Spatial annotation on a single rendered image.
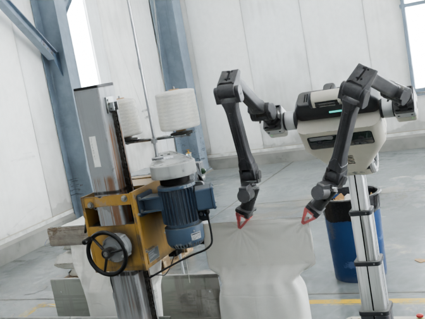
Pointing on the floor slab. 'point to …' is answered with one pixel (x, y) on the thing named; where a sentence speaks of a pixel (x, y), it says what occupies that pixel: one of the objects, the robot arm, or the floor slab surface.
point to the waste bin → (337, 234)
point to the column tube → (105, 135)
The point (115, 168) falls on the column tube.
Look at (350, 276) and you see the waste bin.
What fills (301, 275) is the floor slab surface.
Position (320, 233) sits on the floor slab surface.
